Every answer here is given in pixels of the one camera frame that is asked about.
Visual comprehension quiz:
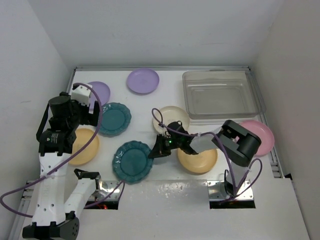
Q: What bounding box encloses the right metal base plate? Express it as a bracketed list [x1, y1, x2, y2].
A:
[207, 180, 254, 202]

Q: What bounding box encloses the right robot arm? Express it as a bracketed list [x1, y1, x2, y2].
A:
[148, 120, 262, 198]

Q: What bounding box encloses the pink plate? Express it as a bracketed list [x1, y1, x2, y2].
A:
[240, 120, 275, 157]

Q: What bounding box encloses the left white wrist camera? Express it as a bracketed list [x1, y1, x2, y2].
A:
[70, 85, 92, 107]

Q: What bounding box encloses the purple plate near left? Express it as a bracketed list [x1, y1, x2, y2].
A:
[88, 81, 111, 112]

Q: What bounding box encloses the clear plastic bin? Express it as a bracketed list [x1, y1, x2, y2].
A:
[182, 70, 266, 120]

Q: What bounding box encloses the teal scalloped plate front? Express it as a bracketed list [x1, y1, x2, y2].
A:
[112, 140, 154, 184]

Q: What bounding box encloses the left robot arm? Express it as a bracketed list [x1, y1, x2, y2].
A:
[22, 89, 100, 240]

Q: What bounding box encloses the purple plate at back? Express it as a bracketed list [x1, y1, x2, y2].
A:
[126, 68, 160, 95]

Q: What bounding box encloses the teal scalloped plate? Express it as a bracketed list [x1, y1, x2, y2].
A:
[98, 102, 132, 137]
[112, 140, 154, 184]

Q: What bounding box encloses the orange plate centre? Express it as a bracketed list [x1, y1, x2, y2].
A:
[177, 149, 218, 174]

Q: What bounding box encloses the cream plate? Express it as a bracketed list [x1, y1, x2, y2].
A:
[153, 106, 190, 131]

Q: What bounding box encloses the orange plate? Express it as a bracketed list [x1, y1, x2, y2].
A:
[67, 127, 100, 167]
[177, 149, 218, 174]

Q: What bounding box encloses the orange plate left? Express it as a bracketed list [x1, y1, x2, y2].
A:
[67, 127, 100, 167]

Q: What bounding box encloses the teal scalloped plate back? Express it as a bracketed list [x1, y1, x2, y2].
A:
[98, 102, 132, 137]

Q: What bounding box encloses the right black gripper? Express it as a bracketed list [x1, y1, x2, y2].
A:
[149, 133, 183, 158]

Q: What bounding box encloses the purple plate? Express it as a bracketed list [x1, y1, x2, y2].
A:
[88, 81, 111, 112]
[126, 68, 160, 95]

